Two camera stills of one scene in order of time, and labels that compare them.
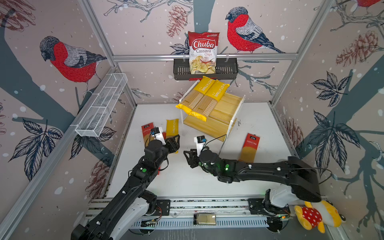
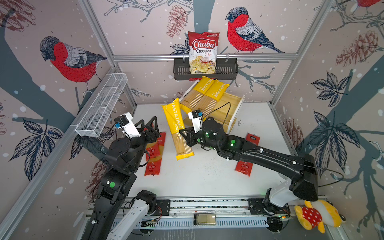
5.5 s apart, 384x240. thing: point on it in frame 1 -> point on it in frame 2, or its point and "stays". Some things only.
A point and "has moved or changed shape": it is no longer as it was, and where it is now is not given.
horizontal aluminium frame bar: [216, 56] stays
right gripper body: [194, 160] -> [193, 138]
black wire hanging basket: [226, 69] stays
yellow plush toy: [317, 214] stays
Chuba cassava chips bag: [203, 50] stays
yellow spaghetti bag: [172, 129] has moved or changed shape
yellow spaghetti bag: [205, 106] stays
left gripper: [171, 142] -> [154, 132]
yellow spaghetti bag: [196, 95] stays
